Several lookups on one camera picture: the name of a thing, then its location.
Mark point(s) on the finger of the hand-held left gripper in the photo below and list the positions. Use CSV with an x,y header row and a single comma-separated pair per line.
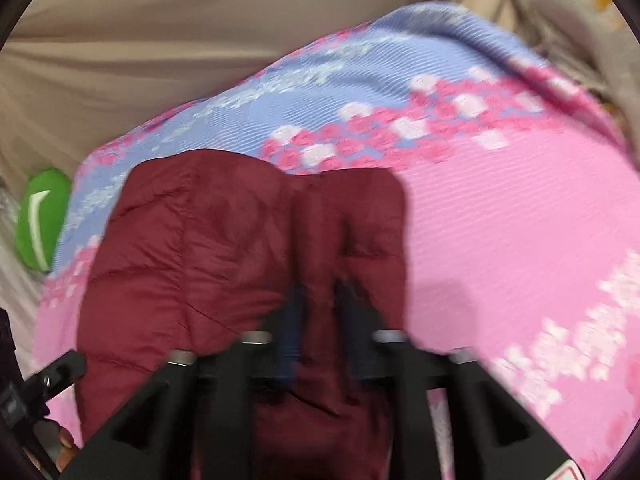
x,y
62,367

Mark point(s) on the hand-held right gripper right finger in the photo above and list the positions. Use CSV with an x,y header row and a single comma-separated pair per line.
x,y
351,340

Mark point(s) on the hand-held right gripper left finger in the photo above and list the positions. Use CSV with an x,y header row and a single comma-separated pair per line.
x,y
292,350

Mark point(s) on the maroon puffer jacket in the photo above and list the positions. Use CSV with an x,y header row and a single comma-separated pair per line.
x,y
200,260

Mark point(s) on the person's left hand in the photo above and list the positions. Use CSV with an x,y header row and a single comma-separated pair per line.
x,y
65,447

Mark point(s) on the green pillow with white stripe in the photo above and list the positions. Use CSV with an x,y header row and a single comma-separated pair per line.
x,y
42,220

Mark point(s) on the pink and blue floral blanket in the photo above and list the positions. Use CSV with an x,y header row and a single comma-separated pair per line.
x,y
500,210

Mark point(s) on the grey patterned cloth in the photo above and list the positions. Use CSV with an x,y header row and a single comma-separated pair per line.
x,y
575,25

